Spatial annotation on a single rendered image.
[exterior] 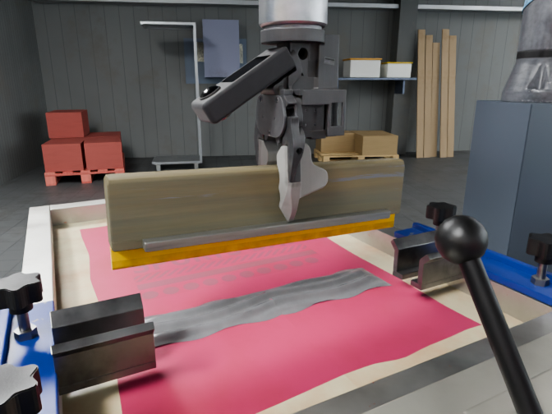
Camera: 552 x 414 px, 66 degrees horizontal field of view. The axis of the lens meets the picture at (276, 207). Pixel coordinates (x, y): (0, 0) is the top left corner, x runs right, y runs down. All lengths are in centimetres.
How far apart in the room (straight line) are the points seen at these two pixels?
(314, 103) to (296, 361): 28
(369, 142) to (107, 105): 429
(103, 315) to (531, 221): 83
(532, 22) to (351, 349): 76
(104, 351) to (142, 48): 729
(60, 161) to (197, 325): 553
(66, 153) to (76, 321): 554
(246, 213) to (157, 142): 719
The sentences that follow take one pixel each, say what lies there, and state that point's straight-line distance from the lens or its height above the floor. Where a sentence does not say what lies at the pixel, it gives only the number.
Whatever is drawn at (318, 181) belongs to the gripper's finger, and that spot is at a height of 113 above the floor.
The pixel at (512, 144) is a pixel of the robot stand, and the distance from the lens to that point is 99.
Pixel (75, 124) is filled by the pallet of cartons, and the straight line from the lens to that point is 657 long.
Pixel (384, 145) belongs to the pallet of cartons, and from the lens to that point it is 693.
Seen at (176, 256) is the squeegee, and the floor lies 105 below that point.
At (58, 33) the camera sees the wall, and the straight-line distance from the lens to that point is 793.
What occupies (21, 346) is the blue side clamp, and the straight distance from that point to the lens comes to 48.
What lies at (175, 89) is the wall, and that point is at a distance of 755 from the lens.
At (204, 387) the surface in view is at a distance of 45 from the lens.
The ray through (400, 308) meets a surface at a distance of 60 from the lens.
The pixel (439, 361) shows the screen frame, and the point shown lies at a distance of 45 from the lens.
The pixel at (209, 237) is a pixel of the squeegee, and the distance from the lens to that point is 47.
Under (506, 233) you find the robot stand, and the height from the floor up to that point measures 94.
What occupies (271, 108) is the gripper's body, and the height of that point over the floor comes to 121.
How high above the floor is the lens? 124
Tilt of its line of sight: 16 degrees down
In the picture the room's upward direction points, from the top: straight up
